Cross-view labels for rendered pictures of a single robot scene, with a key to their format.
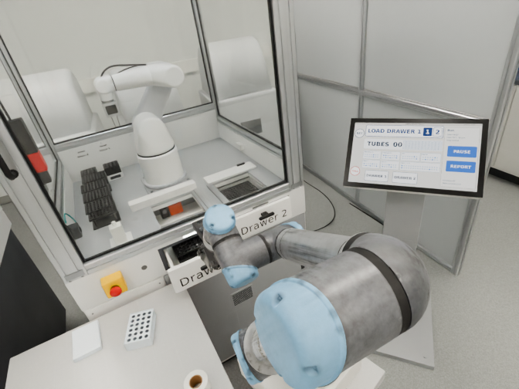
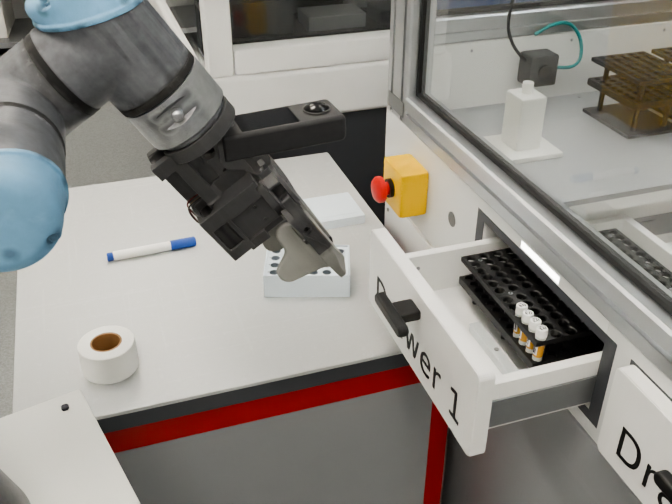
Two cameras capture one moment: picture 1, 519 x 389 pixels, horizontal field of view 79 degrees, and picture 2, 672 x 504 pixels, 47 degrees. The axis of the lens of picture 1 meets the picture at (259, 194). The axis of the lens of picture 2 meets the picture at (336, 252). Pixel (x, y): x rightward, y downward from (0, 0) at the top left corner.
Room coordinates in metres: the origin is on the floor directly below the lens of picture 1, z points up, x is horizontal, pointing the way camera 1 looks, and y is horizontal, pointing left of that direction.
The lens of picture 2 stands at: (0.87, -0.46, 1.41)
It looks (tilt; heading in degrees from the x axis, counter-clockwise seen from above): 32 degrees down; 96
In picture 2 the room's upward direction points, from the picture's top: straight up
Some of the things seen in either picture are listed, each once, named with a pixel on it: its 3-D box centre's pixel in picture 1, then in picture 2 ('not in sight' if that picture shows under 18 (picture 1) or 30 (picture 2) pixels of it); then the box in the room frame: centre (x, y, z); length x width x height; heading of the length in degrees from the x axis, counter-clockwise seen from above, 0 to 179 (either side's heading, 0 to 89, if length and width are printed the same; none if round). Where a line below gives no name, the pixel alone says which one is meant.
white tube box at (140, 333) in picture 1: (140, 329); (307, 270); (0.73, 0.48, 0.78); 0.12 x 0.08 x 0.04; 6
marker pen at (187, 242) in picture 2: not in sight; (152, 249); (0.47, 0.53, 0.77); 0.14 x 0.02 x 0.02; 27
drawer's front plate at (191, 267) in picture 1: (208, 265); (422, 330); (0.89, 0.23, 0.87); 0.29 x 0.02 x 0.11; 115
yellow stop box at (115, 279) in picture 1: (114, 285); (403, 185); (0.86, 0.58, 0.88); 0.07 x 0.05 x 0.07; 115
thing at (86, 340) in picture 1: (86, 339); (321, 212); (0.72, 0.67, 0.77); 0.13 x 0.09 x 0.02; 25
